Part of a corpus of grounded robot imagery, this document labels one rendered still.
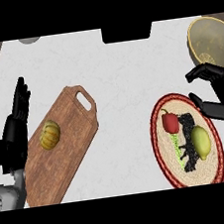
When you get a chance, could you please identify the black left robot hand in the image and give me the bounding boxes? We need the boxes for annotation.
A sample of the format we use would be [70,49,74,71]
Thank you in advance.
[0,75,42,175]

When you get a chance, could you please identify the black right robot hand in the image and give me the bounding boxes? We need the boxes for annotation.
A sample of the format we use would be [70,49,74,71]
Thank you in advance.
[183,60,224,169]

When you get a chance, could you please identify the red bell pepper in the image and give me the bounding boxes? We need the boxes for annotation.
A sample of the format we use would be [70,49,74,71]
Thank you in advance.
[160,106,181,136]

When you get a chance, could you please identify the yellow rimmed bowl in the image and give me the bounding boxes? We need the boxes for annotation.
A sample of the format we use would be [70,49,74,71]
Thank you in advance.
[183,13,224,71]

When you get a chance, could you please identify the round woven red-rimmed placemat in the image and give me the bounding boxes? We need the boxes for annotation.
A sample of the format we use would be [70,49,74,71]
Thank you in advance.
[145,86,224,192]

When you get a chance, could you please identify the yellow green squash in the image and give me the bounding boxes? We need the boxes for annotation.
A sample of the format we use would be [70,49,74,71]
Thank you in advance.
[37,118,63,153]

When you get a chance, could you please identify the yellow green lemon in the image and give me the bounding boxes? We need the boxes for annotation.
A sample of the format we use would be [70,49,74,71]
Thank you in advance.
[189,123,214,162]

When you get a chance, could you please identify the brown wooden cutting board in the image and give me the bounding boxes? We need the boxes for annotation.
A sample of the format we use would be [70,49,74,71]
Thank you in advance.
[13,82,109,209]

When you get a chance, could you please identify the grey round object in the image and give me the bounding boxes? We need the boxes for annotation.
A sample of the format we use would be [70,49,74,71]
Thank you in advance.
[18,37,42,47]

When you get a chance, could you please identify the black appliance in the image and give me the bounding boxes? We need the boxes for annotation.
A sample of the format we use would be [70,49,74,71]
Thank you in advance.
[100,22,155,46]

